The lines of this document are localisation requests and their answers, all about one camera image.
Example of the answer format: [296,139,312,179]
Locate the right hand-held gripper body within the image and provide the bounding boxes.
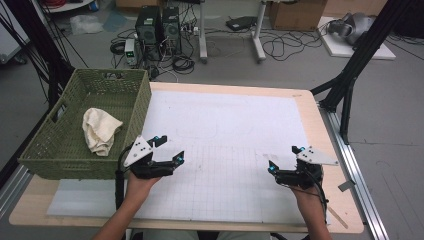
[274,145,339,190]

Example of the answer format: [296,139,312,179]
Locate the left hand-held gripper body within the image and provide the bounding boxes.
[123,134,176,180]

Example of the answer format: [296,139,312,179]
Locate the cream printed cloth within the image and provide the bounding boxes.
[82,107,124,157]

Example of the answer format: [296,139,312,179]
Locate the green woven basket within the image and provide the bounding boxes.
[18,68,153,181]

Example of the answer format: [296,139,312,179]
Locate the person's left hand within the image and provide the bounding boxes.
[124,171,163,205]

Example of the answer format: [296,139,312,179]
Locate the person's right hand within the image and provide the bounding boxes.
[289,184,327,218]

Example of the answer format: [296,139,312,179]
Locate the grey tape piece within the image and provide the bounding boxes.
[337,179,357,193]

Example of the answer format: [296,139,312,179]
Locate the white grid mat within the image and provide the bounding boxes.
[46,89,333,225]

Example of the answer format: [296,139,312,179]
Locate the grey power supply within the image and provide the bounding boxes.
[123,38,140,67]

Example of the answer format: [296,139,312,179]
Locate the white floor board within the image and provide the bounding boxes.
[316,16,397,61]

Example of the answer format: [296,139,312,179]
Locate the large black computer tower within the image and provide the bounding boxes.
[134,5,164,62]

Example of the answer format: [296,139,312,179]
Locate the small black computer tower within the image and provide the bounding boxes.
[161,6,183,55]

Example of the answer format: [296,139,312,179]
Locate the white desk leg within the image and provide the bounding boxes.
[251,0,268,63]
[197,0,209,65]

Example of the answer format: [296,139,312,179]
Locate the large cardboard box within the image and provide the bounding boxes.
[267,0,328,32]

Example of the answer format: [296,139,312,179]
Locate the grey headset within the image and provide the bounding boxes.
[326,12,376,46]

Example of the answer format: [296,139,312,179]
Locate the clear plastic bag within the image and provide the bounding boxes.
[69,13,105,36]

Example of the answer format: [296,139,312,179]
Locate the black flat device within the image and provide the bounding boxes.
[225,15,258,32]

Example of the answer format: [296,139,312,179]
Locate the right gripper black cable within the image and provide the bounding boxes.
[308,168,330,216]

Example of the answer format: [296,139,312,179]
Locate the aluminium rail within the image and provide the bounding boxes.
[319,105,390,240]
[0,164,34,219]

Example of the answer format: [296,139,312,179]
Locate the coiled black cable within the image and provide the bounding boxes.
[171,54,196,76]

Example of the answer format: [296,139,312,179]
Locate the tangled black floor cables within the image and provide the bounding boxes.
[260,27,325,63]

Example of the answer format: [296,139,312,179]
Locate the black frame stand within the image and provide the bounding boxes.
[3,0,77,112]
[309,0,414,146]

